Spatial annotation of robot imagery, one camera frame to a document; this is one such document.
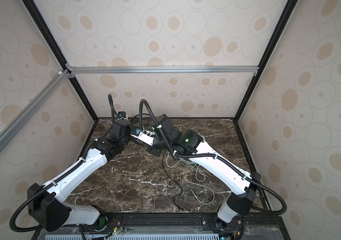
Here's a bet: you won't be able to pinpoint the mint green headphones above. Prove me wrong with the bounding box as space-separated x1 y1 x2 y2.
179 158 197 165

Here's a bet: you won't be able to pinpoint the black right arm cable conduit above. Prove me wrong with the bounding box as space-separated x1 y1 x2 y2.
138 99 288 215

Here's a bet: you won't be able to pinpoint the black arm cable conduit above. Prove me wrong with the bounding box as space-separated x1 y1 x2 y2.
138 99 288 215
9 93 120 233

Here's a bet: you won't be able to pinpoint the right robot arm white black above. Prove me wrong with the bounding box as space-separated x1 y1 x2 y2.
134 115 261 223

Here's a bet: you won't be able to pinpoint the black headphone cable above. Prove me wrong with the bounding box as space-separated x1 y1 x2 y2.
160 149 189 211

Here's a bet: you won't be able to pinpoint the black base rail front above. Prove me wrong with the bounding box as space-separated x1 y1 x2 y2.
32 213 290 240

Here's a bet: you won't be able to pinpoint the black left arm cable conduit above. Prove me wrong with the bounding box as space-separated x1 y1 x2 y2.
9 93 120 233

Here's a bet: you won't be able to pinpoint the black corner frame post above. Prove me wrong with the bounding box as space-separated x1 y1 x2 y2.
234 0 298 123
22 0 98 122

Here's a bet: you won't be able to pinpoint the aluminium rail left diagonal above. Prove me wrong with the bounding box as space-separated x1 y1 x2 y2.
0 70 69 153

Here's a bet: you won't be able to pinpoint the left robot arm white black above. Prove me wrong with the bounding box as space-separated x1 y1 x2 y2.
27 119 131 232

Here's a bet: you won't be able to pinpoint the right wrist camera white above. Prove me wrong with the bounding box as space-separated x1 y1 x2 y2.
130 128 156 146

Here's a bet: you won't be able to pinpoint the mint green headphone cable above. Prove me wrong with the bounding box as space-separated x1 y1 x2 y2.
165 124 216 206

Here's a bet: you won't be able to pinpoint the black corner frame post left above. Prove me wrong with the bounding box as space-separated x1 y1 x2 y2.
22 0 98 122

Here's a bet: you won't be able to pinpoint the aluminium rail back horizontal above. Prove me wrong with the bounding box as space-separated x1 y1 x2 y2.
69 66 259 74

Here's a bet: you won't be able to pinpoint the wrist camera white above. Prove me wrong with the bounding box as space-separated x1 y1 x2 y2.
130 128 156 146
118 111 128 120

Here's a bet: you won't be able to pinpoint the black corner frame post right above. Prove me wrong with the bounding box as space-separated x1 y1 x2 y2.
234 0 298 123

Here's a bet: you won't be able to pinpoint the black blue gaming headphones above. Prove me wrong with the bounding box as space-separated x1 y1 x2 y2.
129 115 153 146

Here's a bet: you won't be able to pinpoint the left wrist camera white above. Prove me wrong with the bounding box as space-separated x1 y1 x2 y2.
118 111 128 120

